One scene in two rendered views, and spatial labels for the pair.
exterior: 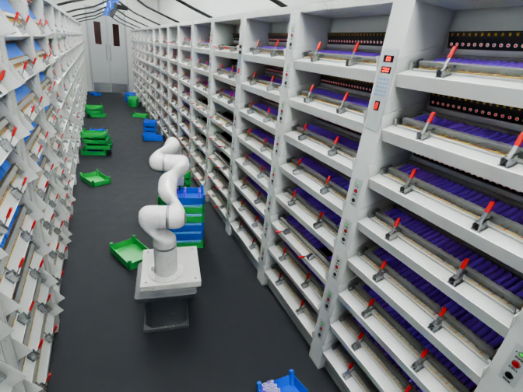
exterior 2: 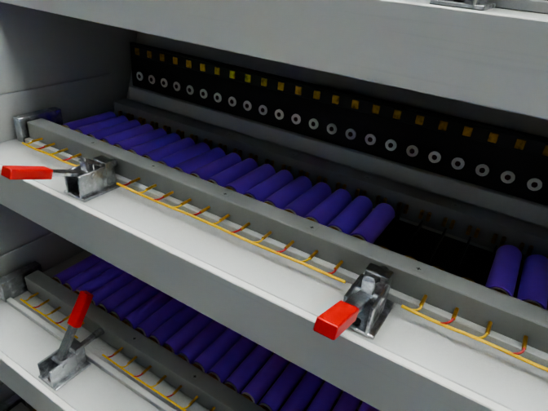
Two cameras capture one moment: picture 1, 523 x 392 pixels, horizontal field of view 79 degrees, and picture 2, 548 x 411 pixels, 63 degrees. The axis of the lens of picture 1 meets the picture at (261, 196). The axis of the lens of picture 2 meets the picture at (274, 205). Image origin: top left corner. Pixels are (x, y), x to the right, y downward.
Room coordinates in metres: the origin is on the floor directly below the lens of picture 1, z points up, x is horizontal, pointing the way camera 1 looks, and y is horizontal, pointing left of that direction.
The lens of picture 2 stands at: (1.27, -0.08, 0.65)
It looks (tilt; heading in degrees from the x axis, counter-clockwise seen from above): 13 degrees down; 324
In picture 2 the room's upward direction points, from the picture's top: 14 degrees clockwise
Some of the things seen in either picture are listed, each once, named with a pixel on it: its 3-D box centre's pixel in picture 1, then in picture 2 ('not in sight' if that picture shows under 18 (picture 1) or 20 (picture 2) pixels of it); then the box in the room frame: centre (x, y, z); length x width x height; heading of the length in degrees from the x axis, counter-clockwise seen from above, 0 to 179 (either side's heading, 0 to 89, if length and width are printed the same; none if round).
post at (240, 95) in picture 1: (245, 138); not in sight; (2.52, 0.18, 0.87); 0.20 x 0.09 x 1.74; 118
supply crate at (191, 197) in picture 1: (184, 194); not in sight; (2.24, 0.60, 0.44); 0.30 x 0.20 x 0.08; 106
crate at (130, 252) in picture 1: (131, 251); not in sight; (1.97, 0.92, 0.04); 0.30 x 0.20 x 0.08; 51
